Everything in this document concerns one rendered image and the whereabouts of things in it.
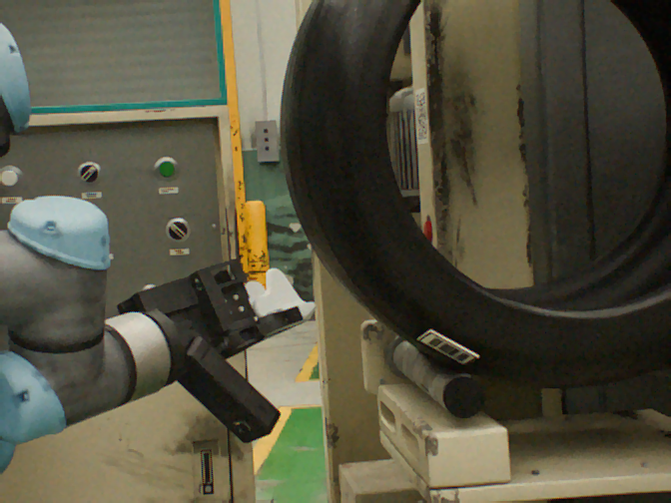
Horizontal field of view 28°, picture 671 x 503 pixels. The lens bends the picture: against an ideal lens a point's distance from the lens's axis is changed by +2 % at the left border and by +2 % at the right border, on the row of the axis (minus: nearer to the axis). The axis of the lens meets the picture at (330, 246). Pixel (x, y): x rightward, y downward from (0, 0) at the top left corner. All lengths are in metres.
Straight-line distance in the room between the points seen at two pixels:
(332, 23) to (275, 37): 9.27
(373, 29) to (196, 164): 0.81
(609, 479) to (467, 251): 0.44
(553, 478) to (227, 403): 0.42
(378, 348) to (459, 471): 0.36
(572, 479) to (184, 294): 0.50
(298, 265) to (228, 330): 9.44
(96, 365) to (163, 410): 1.03
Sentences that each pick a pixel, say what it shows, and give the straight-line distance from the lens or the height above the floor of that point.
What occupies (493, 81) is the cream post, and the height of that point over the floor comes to 1.26.
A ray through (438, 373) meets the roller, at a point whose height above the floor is 0.92.
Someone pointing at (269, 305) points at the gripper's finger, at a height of 1.03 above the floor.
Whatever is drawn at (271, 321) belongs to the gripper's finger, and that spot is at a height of 1.01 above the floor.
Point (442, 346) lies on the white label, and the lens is 1.44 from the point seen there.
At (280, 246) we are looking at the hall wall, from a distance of 10.67.
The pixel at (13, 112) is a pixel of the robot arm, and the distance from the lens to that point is 1.41.
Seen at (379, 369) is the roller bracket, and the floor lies 0.89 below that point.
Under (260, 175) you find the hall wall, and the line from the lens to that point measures 10.67.
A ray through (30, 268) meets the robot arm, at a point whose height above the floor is 1.09.
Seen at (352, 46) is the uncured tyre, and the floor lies 1.28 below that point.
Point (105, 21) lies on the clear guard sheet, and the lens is 2.16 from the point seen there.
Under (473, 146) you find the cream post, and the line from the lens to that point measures 1.81.
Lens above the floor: 1.15
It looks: 3 degrees down
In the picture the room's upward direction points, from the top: 4 degrees counter-clockwise
